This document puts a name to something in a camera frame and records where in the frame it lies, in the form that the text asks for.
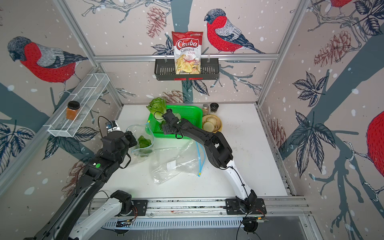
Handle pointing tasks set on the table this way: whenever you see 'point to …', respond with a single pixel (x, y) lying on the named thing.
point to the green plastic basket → (193, 113)
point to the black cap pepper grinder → (214, 107)
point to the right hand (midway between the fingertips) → (169, 126)
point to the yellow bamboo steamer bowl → (216, 120)
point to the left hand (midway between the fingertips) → (132, 128)
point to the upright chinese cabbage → (158, 106)
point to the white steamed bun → (208, 126)
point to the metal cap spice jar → (205, 109)
